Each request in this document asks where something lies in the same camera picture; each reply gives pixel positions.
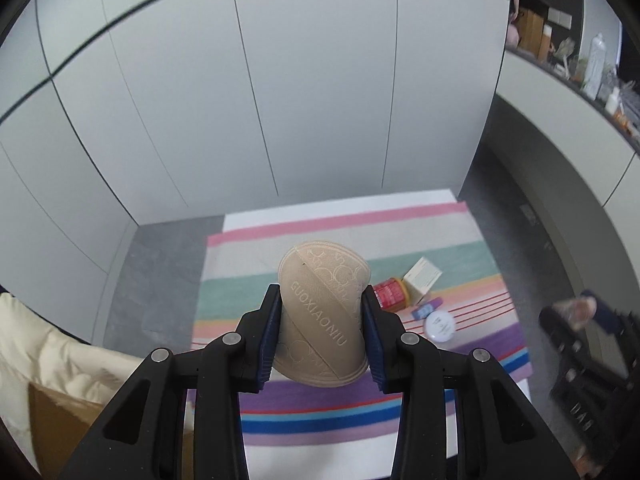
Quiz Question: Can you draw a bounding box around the brown cardboard box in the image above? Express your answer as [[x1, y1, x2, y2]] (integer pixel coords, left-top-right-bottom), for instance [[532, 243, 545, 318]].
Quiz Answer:
[[27, 381, 196, 480]]

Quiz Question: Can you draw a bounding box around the striped colourful cloth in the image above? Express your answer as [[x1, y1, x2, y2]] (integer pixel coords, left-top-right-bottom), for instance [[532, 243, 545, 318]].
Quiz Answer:
[[192, 203, 532, 446]]

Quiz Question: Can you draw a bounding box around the white round compact case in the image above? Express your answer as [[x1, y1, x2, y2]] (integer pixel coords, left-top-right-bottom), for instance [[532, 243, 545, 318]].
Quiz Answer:
[[423, 310, 456, 344]]

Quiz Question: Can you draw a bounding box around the white table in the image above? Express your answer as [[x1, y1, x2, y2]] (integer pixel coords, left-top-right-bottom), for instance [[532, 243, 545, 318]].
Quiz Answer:
[[186, 187, 532, 480]]

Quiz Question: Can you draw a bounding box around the clear bottle pink cap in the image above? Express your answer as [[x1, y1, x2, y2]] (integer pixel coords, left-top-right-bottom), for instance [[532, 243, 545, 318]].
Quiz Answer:
[[552, 296, 598, 332]]

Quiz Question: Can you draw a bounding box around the beige cardboard cosmetic box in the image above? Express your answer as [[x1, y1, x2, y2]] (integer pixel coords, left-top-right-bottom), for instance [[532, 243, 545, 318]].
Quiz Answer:
[[401, 257, 442, 304]]

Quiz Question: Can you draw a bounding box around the cream padded armchair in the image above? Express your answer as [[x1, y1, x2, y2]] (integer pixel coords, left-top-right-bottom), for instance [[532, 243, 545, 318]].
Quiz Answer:
[[1, 292, 141, 473]]

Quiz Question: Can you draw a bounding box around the shelf with clutter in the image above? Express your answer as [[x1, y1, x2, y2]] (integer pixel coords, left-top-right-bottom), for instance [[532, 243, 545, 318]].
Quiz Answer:
[[504, 0, 640, 154]]

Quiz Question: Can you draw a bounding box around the blue purple small tube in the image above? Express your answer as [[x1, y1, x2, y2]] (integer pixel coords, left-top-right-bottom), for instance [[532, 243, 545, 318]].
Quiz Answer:
[[411, 297, 444, 321]]

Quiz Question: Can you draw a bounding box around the red gold tin can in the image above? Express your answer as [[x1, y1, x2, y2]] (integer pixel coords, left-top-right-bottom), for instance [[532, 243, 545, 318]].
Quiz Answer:
[[373, 278, 410, 312]]

